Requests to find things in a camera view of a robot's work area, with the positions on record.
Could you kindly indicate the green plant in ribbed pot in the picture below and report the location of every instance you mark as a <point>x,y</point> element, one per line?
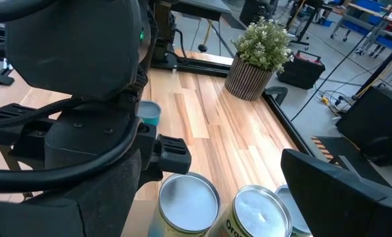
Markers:
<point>248,79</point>

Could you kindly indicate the large black box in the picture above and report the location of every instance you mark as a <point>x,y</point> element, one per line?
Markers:
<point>373,125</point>

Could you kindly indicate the black hazard-striped floor mat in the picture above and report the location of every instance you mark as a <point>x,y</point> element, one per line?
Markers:
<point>350,148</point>

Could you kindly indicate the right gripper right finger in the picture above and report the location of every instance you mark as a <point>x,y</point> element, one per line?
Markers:
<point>347,207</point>

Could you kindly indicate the black crate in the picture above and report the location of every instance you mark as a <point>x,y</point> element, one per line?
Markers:
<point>256,11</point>

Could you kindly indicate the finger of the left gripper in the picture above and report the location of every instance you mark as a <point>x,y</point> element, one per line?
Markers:
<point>173,156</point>
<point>25,136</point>

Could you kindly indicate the silver-lidded tin can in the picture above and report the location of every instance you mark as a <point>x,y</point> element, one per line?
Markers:
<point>260,214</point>
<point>297,225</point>
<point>187,202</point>

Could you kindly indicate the metal table with blue bins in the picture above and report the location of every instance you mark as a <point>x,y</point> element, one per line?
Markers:
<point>363,25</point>

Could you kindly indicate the black equipment case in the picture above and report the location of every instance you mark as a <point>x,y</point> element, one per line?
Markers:
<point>299,74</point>

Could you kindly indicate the black curved bracket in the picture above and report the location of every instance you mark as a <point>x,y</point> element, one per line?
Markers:
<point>276,89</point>

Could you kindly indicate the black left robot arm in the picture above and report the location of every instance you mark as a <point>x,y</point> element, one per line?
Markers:
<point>74,46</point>

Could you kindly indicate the grey desk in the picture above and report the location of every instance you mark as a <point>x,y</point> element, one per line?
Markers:
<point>202,8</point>

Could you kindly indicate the black slanted pole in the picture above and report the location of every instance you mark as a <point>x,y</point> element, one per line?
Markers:
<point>380,70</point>

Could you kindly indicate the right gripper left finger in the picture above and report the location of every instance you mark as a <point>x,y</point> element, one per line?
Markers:
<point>51,220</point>

